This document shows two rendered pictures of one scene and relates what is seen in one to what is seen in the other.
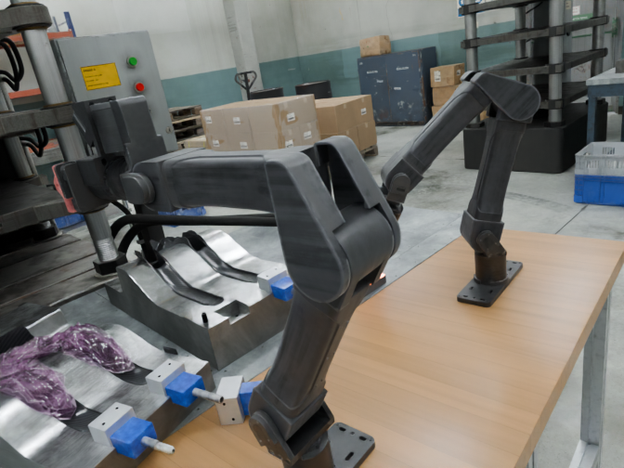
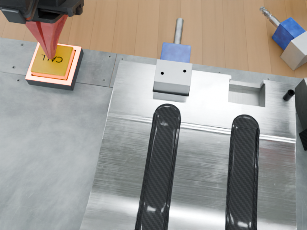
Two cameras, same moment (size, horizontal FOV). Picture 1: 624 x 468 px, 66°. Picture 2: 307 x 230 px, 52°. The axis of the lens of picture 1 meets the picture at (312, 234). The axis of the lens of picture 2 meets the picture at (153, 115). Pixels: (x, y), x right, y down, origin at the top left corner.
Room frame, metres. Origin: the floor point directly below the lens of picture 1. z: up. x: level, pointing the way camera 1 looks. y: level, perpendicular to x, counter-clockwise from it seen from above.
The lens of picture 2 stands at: (1.06, 0.24, 1.29)
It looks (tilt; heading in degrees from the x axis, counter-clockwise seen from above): 67 degrees down; 227
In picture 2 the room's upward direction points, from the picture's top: 2 degrees clockwise
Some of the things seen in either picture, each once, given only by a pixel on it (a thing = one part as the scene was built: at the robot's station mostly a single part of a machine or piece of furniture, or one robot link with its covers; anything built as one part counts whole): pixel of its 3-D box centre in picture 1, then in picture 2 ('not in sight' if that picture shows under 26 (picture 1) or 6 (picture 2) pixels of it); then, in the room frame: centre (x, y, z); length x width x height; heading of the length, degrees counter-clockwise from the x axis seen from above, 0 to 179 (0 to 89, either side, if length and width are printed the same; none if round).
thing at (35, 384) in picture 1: (47, 358); not in sight; (0.73, 0.48, 0.90); 0.26 x 0.18 x 0.08; 58
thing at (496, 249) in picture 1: (485, 239); not in sight; (0.91, -0.35, 0.90); 0.09 x 0.06 x 0.06; 177
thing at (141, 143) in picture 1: (138, 148); not in sight; (0.59, 0.19, 1.24); 0.12 x 0.09 x 0.12; 47
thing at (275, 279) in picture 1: (289, 289); (175, 54); (0.85, 0.06, 0.89); 0.13 x 0.05 x 0.05; 42
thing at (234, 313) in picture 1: (233, 317); (243, 96); (0.82, 0.17, 0.87); 0.05 x 0.05 x 0.04; 41
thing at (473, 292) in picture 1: (490, 266); not in sight; (0.91, -0.36, 0.84); 0.20 x 0.07 x 0.08; 137
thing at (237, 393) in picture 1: (261, 396); (284, 31); (0.63, 0.12, 0.82); 0.13 x 0.05 x 0.05; 84
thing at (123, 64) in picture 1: (156, 248); not in sight; (1.70, 0.58, 0.74); 0.31 x 0.22 x 1.47; 131
